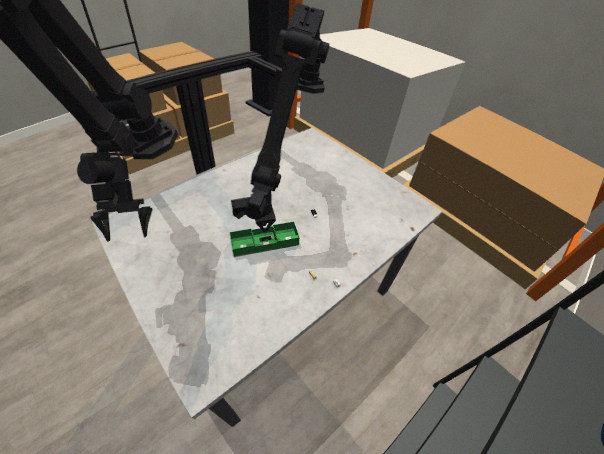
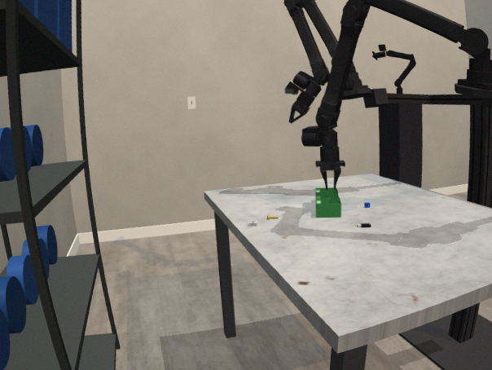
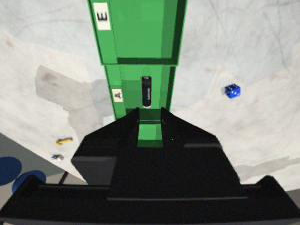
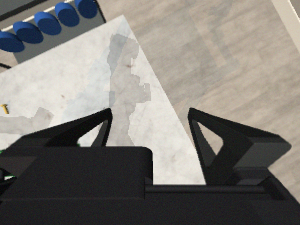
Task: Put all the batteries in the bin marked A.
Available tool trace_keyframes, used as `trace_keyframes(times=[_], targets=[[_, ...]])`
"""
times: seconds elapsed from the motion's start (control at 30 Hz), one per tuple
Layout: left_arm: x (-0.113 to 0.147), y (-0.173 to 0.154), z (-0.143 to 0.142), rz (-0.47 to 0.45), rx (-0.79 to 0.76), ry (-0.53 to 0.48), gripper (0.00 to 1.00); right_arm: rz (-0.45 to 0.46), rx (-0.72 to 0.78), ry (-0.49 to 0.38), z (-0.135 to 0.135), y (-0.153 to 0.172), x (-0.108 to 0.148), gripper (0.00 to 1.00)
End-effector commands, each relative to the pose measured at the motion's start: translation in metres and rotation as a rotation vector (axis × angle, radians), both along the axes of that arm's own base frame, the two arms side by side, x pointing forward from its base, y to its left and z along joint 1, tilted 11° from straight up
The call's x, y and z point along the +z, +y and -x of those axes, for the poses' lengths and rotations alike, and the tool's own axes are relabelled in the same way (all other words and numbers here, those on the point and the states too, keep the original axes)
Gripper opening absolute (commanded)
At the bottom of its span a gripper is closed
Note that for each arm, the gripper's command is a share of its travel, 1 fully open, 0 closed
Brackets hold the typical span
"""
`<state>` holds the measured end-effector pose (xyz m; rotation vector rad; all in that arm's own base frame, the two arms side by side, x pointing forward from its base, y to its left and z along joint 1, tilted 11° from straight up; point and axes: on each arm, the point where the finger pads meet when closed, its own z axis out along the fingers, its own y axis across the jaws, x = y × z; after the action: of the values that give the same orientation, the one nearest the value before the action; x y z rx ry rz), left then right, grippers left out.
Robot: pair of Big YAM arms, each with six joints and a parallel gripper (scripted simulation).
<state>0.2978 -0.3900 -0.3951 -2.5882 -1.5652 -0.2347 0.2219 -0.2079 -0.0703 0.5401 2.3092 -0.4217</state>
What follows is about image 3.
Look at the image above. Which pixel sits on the blue die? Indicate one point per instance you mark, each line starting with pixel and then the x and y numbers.
pixel 232 91

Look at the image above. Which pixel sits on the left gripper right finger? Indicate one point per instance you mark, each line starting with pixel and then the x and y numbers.
pixel 184 133

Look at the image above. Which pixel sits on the green three-compartment bin rack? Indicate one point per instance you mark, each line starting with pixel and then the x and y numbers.
pixel 148 37

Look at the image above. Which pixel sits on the black battery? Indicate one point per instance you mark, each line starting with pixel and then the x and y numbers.
pixel 146 91

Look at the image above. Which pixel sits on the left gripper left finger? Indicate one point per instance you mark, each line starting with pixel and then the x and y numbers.
pixel 116 133

